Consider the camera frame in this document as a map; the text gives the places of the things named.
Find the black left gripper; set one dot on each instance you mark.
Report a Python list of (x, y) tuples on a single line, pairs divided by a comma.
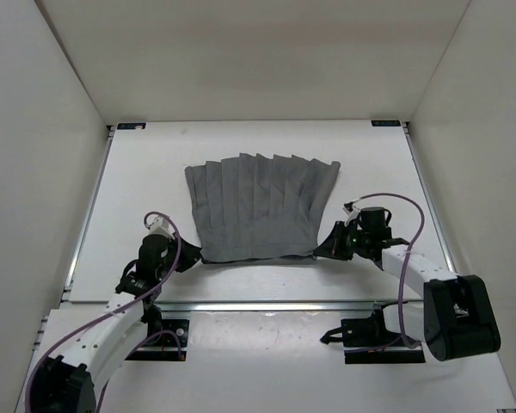
[(191, 254)]

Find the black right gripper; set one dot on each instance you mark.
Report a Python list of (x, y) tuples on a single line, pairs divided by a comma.
[(332, 248)]

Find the grey pleated skirt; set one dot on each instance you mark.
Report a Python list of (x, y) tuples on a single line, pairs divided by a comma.
[(252, 208)]

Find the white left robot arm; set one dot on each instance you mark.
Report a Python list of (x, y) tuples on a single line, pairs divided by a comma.
[(233, 362)]

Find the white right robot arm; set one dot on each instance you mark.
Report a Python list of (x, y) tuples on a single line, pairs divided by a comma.
[(454, 317)]

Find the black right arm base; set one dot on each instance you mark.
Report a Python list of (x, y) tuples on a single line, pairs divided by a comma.
[(366, 341)]

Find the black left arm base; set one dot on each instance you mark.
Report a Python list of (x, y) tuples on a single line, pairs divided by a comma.
[(167, 338)]

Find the blue label left corner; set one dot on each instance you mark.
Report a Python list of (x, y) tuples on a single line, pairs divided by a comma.
[(131, 126)]

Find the aluminium table edge rail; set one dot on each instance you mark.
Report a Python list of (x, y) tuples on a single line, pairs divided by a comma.
[(143, 171)]

